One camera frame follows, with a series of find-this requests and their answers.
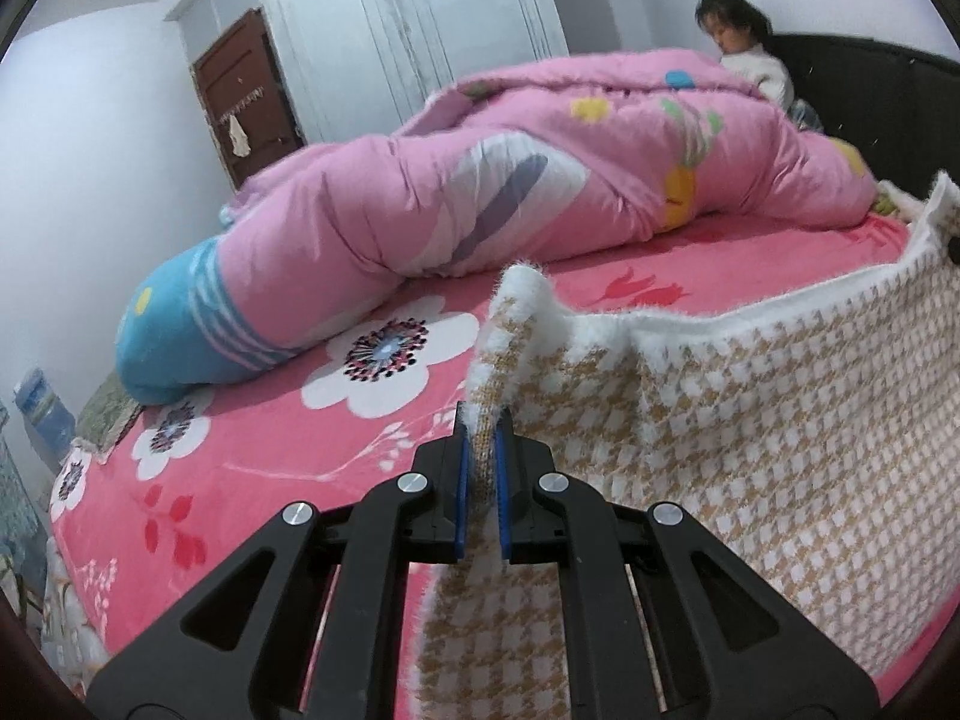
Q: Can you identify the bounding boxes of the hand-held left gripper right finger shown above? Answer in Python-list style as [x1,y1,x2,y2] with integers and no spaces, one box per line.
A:
[495,412,880,720]

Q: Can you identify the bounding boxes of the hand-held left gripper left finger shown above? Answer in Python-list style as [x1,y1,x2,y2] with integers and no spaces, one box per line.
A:
[86,401,481,720]

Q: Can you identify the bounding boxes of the beige houndstooth coat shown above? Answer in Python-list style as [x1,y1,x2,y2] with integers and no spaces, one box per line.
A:
[409,172,960,720]

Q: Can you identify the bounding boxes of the pink floral bed blanket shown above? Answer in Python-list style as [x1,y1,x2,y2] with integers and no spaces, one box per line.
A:
[45,211,950,720]

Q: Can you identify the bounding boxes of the pink floral quilt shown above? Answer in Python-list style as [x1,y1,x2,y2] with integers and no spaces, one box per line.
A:
[112,47,883,406]

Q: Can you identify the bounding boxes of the green patterned pillow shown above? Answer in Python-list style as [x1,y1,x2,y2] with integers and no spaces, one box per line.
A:
[75,373,143,458]

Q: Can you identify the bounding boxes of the white floral bed sheet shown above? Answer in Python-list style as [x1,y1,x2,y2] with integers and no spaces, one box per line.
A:
[37,525,103,680]

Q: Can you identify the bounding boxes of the blue water bottle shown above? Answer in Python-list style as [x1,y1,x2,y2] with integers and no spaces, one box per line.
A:
[13,366,77,466]

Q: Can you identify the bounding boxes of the teal speckled cloth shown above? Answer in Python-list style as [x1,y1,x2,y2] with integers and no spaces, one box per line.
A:
[0,405,43,571]

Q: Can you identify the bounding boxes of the brown wooden door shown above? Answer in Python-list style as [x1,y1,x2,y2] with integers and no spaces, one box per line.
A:
[191,7,305,193]

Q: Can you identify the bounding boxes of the white wardrobe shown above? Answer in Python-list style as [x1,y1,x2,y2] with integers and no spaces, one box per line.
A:
[251,0,571,148]

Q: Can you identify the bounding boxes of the black padded headboard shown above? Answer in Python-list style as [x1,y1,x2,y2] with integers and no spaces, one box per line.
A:
[769,31,960,200]

